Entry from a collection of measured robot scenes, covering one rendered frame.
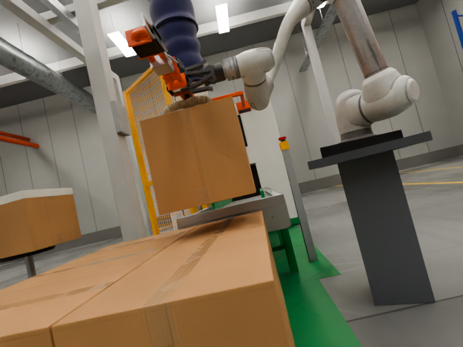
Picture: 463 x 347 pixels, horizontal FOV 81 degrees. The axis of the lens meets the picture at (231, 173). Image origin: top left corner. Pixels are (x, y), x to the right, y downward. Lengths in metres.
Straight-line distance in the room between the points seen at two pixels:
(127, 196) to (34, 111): 11.43
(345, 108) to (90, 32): 2.49
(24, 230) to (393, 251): 2.15
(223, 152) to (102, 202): 10.96
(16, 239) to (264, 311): 1.98
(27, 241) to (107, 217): 9.69
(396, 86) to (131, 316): 1.27
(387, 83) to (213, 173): 0.85
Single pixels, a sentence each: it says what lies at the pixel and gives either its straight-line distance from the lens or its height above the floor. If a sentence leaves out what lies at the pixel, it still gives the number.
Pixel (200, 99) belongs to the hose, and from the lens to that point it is 1.27.
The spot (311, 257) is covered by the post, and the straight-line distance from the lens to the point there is 2.37.
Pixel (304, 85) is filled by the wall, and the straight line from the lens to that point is 11.56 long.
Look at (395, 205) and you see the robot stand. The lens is 1.48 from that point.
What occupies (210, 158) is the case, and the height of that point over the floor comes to 0.85.
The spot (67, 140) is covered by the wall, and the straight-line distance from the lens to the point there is 12.83.
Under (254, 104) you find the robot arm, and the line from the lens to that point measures 1.29.
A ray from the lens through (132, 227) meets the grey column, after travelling 2.66.
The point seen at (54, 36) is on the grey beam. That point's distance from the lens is 4.40.
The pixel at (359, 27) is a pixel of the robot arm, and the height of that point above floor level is 1.27.
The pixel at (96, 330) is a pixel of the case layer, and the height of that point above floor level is 0.52.
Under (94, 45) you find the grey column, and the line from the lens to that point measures 3.13.
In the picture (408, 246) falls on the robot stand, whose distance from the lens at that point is 1.52.
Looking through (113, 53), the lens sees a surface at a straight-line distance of 10.44.
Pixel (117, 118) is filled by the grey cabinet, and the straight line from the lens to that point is 2.76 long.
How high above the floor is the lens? 0.70
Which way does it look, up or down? 4 degrees up
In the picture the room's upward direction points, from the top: 13 degrees counter-clockwise
